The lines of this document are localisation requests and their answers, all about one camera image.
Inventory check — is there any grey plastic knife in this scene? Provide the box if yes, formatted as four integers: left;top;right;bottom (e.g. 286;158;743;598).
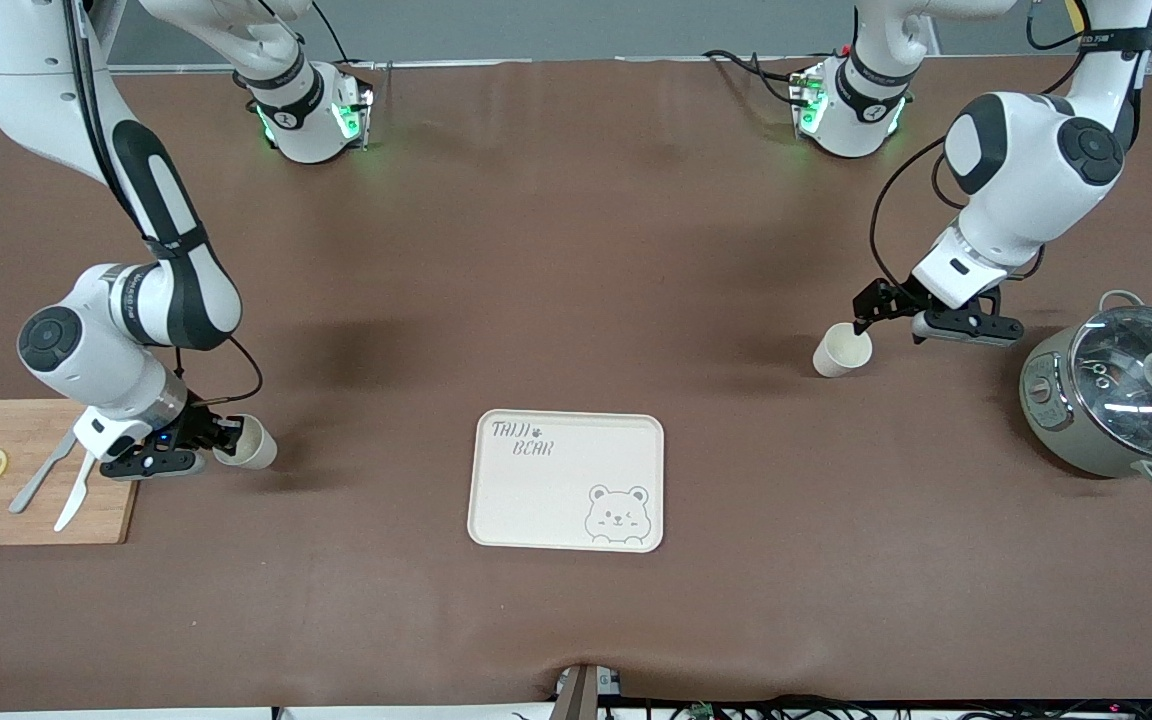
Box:
9;430;79;515

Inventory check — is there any cream bear print tray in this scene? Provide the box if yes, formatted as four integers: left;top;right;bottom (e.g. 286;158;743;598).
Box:
467;409;665;554

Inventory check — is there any glass pot lid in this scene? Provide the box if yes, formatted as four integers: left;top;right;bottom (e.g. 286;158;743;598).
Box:
1069;305;1152;463

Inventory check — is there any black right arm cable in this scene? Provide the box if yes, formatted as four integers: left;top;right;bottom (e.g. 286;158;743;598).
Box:
66;0;265;407

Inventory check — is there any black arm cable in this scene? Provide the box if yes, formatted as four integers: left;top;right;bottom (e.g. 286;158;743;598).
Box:
869;0;1152;293
66;0;265;407

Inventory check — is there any white IKEA cup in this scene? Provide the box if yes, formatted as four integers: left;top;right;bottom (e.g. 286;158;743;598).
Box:
213;414;278;471
813;322;874;379

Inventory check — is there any black base power cable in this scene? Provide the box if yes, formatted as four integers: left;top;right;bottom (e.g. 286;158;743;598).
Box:
701;48;807;106

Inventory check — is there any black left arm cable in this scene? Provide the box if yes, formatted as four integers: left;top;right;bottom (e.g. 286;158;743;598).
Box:
869;0;1152;293

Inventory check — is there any grey electric cooking pot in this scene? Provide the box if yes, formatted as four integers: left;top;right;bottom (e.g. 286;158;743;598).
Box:
1019;290;1152;489

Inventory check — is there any white plastic knife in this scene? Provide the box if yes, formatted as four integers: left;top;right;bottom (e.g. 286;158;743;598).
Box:
54;450;99;533

